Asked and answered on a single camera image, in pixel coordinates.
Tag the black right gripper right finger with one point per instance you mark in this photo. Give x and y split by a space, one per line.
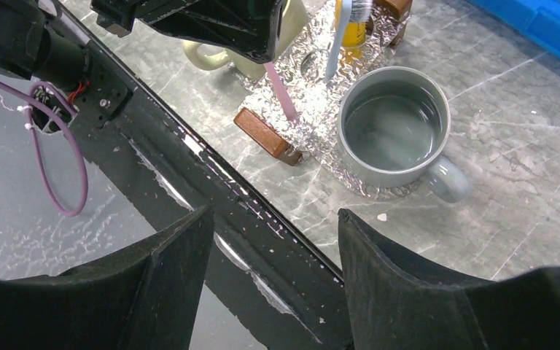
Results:
398 299

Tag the blue right storage bin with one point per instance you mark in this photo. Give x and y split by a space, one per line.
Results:
537 20

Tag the yellow toothpaste tube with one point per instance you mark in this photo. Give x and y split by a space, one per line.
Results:
355 34

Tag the light blue toothbrush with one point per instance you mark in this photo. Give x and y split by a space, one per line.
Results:
349 12

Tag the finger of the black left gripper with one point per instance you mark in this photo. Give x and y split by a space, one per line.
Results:
215 22

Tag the grey ceramic mug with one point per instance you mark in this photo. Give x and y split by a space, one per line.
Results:
392 127

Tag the cream ceramic mug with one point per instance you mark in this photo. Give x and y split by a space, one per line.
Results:
248 56

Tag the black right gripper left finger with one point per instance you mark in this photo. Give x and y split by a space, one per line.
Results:
143 296

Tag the pink toothbrush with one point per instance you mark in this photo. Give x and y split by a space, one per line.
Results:
281 92

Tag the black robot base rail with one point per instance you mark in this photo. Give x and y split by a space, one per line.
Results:
267 285

